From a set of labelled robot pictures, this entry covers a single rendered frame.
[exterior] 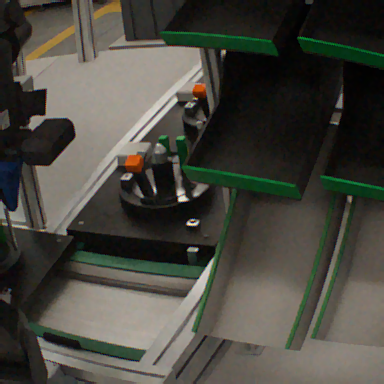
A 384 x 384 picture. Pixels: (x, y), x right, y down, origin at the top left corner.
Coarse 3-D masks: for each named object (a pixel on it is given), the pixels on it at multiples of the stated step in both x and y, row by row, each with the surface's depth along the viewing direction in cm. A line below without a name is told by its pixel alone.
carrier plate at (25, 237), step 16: (32, 240) 138; (48, 240) 137; (64, 240) 137; (32, 256) 134; (48, 256) 133; (64, 256) 134; (32, 272) 130; (48, 272) 130; (0, 288) 126; (16, 288) 126; (32, 288) 126; (32, 304) 125
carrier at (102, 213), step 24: (144, 144) 155; (168, 144) 146; (120, 168) 154; (144, 168) 147; (168, 168) 141; (96, 192) 148; (120, 192) 143; (168, 192) 141; (192, 192) 139; (216, 192) 143; (96, 216) 142; (120, 216) 141; (144, 216) 139; (168, 216) 138; (192, 216) 138; (216, 216) 137; (96, 240) 138; (120, 240) 136; (144, 240) 134; (168, 240) 133; (192, 240) 132; (216, 240) 131
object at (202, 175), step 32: (224, 64) 102; (256, 64) 108; (288, 64) 106; (320, 64) 96; (224, 96) 103; (256, 96) 104; (288, 96) 103; (320, 96) 96; (224, 128) 103; (256, 128) 101; (288, 128) 100; (320, 128) 96; (192, 160) 100; (224, 160) 100; (256, 160) 99; (288, 160) 97; (256, 192) 97; (288, 192) 94
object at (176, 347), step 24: (192, 72) 189; (168, 96) 179; (144, 120) 171; (120, 144) 164; (96, 168) 157; (72, 216) 145; (192, 288) 124; (192, 312) 120; (168, 336) 114; (192, 336) 114; (144, 360) 110; (168, 360) 109; (192, 360) 114; (216, 360) 122
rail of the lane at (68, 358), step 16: (48, 336) 115; (48, 352) 112; (64, 352) 112; (80, 352) 112; (64, 368) 110; (80, 368) 109; (96, 368) 109; (112, 368) 110; (128, 368) 108; (144, 368) 108; (160, 368) 108
